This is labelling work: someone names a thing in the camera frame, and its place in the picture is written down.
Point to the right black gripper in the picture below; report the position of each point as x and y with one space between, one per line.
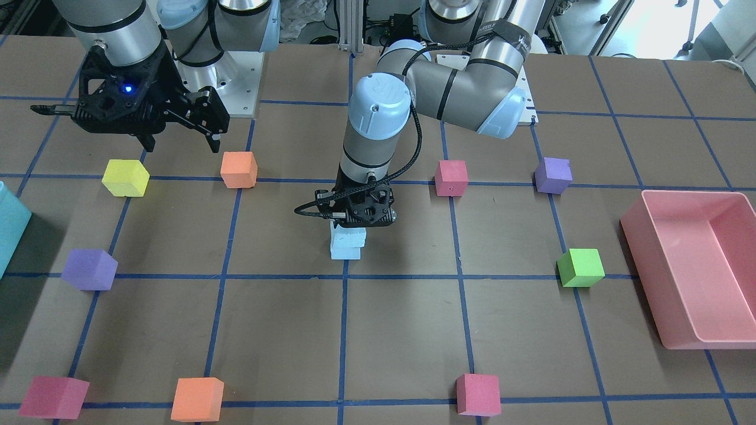
158 81

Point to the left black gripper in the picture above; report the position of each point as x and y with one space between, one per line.
322 198

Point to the light blue block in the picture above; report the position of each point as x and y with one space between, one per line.
347 237
345 252

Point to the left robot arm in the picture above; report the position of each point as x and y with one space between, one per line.
466 77

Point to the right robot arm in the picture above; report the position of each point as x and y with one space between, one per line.
200 35

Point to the yellow foam block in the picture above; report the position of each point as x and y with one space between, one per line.
125 178

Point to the orange block near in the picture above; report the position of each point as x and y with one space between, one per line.
239 170

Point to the orange block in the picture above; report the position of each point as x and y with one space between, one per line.
197 400
239 170

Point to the dark pink block near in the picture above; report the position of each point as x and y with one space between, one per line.
451 178

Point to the dark pink block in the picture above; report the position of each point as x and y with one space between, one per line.
451 178
54 398

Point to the purple block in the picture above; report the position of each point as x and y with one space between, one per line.
90 269
553 175

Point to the cyan plastic bin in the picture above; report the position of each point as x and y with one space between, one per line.
15 217

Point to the pink block far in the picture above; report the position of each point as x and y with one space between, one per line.
478 395

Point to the green foam block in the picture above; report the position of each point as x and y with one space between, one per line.
580 268

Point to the orange block far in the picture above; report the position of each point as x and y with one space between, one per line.
197 400

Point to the pink plastic bin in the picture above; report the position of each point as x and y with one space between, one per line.
695 255

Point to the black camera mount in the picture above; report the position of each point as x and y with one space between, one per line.
370 208
121 99

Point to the aluminium frame post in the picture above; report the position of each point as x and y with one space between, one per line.
351 27

